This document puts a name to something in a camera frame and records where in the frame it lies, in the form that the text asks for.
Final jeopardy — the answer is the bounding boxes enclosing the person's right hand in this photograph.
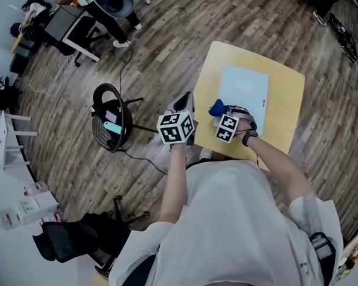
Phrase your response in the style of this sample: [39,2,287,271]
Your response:
[235,118,258,135]

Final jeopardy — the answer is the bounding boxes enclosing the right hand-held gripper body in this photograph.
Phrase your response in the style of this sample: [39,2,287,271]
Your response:
[216,105,258,144]

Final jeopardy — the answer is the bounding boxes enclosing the clear bottle red label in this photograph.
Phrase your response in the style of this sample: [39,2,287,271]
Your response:
[41,213,62,225]
[23,181,48,196]

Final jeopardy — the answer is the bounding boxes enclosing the blue cloth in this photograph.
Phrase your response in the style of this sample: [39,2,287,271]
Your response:
[208,98,229,118]

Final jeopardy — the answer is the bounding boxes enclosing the clear jug red label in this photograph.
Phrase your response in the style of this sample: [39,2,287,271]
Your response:
[0,207,21,231]

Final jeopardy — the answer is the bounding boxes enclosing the person's white shirt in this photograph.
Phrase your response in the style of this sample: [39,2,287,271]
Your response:
[109,158,344,286]

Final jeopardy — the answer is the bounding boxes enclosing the round black wicker chair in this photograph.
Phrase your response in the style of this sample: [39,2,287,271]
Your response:
[91,83,159,154]

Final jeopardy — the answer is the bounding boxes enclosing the grey desk white legs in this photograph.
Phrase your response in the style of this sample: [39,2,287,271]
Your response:
[43,6,101,64]

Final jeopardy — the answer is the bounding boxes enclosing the person's left forearm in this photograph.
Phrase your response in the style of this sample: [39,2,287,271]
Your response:
[159,143,188,223]

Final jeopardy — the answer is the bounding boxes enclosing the yellow desk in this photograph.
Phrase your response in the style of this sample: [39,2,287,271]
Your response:
[10,30,29,55]

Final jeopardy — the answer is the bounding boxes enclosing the black power strip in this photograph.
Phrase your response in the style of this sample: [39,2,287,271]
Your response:
[328,12,358,64]

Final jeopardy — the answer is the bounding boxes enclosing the black cabinet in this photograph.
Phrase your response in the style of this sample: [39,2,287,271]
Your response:
[9,39,39,77]

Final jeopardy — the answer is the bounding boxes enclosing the black wristwatch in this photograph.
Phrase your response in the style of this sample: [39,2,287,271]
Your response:
[241,129,259,147]

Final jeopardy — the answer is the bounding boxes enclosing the grey shoulder pouch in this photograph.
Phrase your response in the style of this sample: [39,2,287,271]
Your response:
[308,231,337,279]

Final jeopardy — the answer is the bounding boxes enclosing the black bag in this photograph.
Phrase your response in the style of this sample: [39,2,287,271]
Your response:
[0,76,23,111]

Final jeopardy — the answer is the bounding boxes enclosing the black office chair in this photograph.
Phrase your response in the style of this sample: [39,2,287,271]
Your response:
[32,195,152,275]

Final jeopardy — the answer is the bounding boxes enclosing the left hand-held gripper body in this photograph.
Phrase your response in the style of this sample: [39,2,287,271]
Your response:
[156,110,199,145]

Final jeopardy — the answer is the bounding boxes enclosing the white floor cable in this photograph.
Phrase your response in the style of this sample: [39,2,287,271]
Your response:
[19,54,95,98]

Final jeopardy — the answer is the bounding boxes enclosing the black floor cable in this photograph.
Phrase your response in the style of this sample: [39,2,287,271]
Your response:
[119,40,169,176]

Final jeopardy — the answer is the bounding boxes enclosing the cluttered white shelf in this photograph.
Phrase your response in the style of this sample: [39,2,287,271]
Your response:
[335,228,358,286]

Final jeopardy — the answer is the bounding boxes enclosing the person's right forearm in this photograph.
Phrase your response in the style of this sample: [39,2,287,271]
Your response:
[243,132,314,204]

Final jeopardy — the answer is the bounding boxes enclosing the white box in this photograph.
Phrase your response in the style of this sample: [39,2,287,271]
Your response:
[17,191,59,226]

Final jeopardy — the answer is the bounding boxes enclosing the person's white shoe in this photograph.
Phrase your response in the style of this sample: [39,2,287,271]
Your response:
[199,147,215,161]

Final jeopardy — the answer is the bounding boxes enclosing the mint green bottle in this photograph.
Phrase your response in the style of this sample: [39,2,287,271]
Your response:
[103,121,122,134]

